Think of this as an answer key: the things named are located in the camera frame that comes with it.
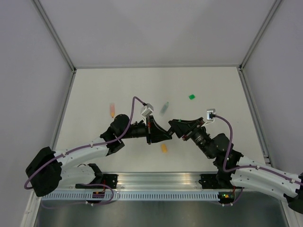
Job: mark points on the orange pen cap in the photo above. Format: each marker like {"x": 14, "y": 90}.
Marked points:
{"x": 164, "y": 148}

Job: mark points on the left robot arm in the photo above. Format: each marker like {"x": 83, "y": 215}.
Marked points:
{"x": 45, "y": 171}

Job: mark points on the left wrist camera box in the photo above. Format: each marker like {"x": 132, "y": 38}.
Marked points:
{"x": 147, "y": 110}

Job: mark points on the orange highlighter pen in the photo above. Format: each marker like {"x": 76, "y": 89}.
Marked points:
{"x": 112, "y": 110}

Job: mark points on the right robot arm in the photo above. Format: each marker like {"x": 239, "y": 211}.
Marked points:
{"x": 236, "y": 169}

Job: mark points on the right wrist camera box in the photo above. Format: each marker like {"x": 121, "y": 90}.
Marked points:
{"x": 210, "y": 116}

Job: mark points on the right aluminium frame post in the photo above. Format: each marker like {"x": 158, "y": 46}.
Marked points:
{"x": 261, "y": 31}

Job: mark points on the bright green pen cap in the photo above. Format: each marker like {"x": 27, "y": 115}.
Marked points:
{"x": 191, "y": 97}

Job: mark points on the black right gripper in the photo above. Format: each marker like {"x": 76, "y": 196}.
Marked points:
{"x": 187, "y": 127}

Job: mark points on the left aluminium frame post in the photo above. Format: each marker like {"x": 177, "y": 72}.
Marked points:
{"x": 53, "y": 33}

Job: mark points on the white slotted cable duct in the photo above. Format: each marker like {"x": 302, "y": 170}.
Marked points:
{"x": 133, "y": 196}

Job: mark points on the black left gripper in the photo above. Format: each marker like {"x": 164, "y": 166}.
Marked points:
{"x": 157, "y": 134}

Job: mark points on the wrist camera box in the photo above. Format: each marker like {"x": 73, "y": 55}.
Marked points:
{"x": 147, "y": 110}
{"x": 210, "y": 116}

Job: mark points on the aluminium frame post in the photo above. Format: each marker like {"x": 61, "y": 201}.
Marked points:
{"x": 53, "y": 33}
{"x": 261, "y": 31}

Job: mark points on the translucent green highlighter pen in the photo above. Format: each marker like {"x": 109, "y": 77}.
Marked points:
{"x": 164, "y": 108}

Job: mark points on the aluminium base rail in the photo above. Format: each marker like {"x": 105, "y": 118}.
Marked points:
{"x": 166, "y": 180}

